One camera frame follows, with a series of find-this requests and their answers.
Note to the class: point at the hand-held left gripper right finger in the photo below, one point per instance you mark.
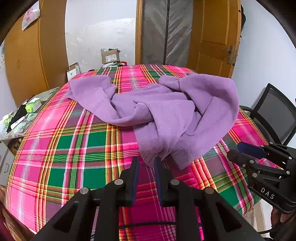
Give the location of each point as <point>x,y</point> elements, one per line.
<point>159,176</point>

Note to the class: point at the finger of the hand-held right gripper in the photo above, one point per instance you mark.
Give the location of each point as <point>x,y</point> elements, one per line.
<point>252,150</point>
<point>239,158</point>

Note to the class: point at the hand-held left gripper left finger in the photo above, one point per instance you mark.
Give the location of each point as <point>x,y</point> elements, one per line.
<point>135,176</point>

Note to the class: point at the purple fleece cloth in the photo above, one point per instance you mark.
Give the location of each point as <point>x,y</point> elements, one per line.
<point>161,104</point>

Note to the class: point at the person's right hand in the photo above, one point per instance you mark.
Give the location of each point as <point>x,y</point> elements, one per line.
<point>279,221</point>

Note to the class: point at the black mesh office chair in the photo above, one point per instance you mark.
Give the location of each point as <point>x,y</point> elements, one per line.
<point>272,109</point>

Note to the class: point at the pink green plaid bed sheet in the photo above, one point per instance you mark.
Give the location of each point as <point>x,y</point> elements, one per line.
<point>69,143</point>

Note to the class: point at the white cardboard box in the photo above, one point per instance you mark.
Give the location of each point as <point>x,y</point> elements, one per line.
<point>72,71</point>

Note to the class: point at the brown cardboard box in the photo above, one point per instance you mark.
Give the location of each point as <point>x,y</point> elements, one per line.
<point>110,56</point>

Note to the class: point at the wooden door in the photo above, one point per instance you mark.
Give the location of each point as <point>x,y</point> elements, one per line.
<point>208,34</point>

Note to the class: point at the green tissue pack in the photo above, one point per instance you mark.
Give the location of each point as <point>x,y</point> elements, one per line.
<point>33,105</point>

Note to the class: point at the dark hanging cloth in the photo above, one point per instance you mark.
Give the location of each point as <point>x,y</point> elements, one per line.
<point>242,20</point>

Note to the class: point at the black flat object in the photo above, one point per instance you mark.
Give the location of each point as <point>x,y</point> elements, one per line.
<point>17,117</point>

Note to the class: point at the clear plastic door curtain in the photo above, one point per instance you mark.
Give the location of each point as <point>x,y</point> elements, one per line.
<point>178,34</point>

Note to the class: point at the small green pack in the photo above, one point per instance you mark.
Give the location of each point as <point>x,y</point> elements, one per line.
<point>8,118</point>

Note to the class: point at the wooden wardrobe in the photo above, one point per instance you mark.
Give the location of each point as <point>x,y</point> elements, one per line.
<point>30,58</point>

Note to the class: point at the white plastic bag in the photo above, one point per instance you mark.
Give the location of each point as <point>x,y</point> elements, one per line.
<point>31,16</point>

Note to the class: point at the wooden door frame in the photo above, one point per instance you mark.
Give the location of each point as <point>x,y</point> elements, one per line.
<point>138,34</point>

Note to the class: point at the cartoon wall poster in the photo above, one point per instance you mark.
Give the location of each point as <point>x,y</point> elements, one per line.
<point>1,54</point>

